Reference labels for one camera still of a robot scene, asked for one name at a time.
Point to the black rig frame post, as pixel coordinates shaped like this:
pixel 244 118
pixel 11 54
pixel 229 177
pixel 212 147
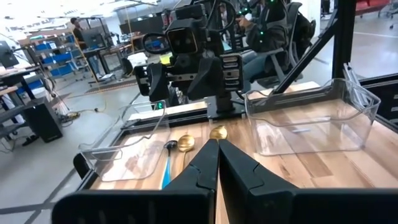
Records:
pixel 343 37

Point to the black rig diagonal strut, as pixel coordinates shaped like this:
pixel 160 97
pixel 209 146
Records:
pixel 306 56

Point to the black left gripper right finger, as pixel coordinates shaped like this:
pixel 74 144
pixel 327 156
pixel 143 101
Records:
pixel 280 205

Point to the black computer tower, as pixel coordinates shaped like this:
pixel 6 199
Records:
pixel 43 121

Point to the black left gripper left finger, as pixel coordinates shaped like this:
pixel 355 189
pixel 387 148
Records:
pixel 174 205

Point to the black corner bracket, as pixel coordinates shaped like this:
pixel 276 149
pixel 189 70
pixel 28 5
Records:
pixel 79 165

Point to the green lit display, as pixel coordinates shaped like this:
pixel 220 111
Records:
pixel 160 105

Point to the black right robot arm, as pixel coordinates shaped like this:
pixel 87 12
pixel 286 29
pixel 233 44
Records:
pixel 224 101

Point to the person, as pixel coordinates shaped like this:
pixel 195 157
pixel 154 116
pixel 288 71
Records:
pixel 267 34
pixel 77 32

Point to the black office chair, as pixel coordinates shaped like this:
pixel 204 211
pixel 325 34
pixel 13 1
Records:
pixel 298 28

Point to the clear plastic bin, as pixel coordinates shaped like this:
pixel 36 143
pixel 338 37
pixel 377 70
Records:
pixel 311 130
pixel 136 161

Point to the black monitor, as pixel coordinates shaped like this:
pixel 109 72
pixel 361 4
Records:
pixel 7 54
pixel 93 39

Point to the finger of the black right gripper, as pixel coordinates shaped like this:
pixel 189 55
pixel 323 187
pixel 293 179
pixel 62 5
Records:
pixel 206 81
pixel 158 84

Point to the shelf with blue bins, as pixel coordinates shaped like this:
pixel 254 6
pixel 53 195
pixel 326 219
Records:
pixel 59 57

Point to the wooden top desk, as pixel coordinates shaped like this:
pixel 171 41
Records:
pixel 21 71

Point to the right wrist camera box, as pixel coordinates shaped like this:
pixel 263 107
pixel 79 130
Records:
pixel 182 42

